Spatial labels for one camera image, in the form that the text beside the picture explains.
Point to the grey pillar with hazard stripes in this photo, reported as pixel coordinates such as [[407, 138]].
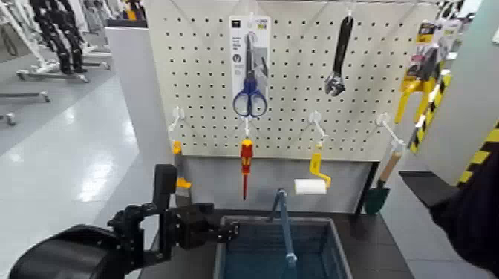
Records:
[[468, 97]]

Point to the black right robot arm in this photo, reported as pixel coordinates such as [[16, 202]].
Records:
[[475, 226]]

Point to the beige pegboard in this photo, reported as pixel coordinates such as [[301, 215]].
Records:
[[296, 128]]

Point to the white wheeled stand frame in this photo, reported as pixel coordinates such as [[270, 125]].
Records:
[[50, 70]]

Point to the teal crate with grey rim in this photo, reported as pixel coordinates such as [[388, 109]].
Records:
[[257, 249]]

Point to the small white pegboard hook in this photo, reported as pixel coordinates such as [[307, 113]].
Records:
[[350, 11], [251, 17]]

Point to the red and yellow screwdriver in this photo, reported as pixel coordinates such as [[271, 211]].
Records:
[[246, 156]]

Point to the blue scissors on card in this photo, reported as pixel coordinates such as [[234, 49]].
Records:
[[249, 93]]

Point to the dark background shelf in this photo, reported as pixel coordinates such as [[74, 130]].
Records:
[[128, 17]]

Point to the black flat base plate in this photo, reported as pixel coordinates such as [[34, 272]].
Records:
[[427, 187]]

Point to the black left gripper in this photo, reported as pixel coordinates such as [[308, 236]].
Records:
[[191, 226]]

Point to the grey bar with caster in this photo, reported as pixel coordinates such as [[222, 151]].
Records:
[[23, 95]]

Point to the black background robot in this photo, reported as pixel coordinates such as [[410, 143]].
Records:
[[64, 35]]

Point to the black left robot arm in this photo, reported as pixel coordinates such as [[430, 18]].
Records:
[[66, 253]]

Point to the black adjustable wrench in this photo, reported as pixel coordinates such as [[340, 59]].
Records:
[[342, 39]]

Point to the grey and yellow scraper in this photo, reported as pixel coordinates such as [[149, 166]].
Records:
[[183, 183]]

